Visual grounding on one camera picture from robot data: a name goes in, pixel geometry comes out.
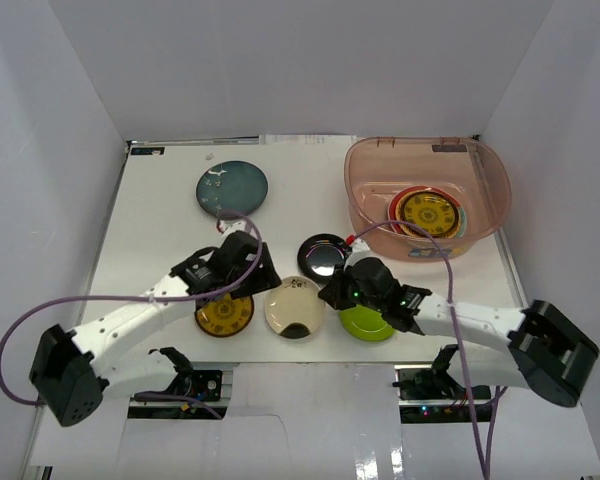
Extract dark blue ceramic plate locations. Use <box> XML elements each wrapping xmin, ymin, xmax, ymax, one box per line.
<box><xmin>195</xmin><ymin>160</ymin><xmax>269</xmax><ymax>218</ymax></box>

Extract purple cable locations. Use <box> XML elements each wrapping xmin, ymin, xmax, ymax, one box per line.
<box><xmin>347</xmin><ymin>219</ymin><xmax>506</xmax><ymax>480</ymax></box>
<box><xmin>0</xmin><ymin>209</ymin><xmax>264</xmax><ymax>407</ymax></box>

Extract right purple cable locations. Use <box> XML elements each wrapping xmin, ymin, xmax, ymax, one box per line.
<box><xmin>347</xmin><ymin>219</ymin><xmax>506</xmax><ymax>480</ymax></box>

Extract lime green plate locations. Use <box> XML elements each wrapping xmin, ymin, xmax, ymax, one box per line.
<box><xmin>338</xmin><ymin>305</ymin><xmax>395</xmax><ymax>342</ymax></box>

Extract glossy black plate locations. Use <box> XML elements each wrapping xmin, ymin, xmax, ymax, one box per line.
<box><xmin>297</xmin><ymin>233</ymin><xmax>351</xmax><ymax>285</ymax></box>

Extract pink translucent plastic bin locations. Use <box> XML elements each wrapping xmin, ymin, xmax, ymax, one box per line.
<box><xmin>344</xmin><ymin>137</ymin><xmax>511</xmax><ymax>261</ymax></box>

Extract papers at table back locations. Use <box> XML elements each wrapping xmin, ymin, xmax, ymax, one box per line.
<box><xmin>259</xmin><ymin>134</ymin><xmax>358</xmax><ymax>146</ymax></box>

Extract red and teal plate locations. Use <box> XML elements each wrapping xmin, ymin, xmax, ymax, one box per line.
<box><xmin>387</xmin><ymin>184</ymin><xmax>469</xmax><ymax>239</ymax></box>

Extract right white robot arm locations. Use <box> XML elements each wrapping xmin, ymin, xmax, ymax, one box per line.
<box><xmin>318</xmin><ymin>257</ymin><xmax>600</xmax><ymax>408</ymax></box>

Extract cream plate with black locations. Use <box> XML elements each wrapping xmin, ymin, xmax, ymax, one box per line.
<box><xmin>264</xmin><ymin>276</ymin><xmax>325</xmax><ymax>340</ymax></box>

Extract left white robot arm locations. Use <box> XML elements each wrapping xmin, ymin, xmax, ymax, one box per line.
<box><xmin>29</xmin><ymin>231</ymin><xmax>281</xmax><ymax>427</ymax></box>

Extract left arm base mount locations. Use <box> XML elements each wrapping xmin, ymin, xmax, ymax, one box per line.
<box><xmin>128</xmin><ymin>370</ymin><xmax>228</xmax><ymax>420</ymax></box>

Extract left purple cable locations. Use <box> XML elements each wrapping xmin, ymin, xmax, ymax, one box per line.
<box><xmin>0</xmin><ymin>209</ymin><xmax>264</xmax><ymax>407</ymax></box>

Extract yellow patterned plate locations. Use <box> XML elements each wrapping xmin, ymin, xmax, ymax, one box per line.
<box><xmin>195</xmin><ymin>294</ymin><xmax>255</xmax><ymax>338</ymax></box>
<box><xmin>394</xmin><ymin>190</ymin><xmax>461</xmax><ymax>238</ymax></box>

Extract black label sticker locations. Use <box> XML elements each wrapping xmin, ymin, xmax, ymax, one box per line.
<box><xmin>129</xmin><ymin>146</ymin><xmax>165</xmax><ymax>156</ymax></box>

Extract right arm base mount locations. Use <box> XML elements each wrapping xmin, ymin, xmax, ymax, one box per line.
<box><xmin>393</xmin><ymin>364</ymin><xmax>471</xmax><ymax>425</ymax></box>

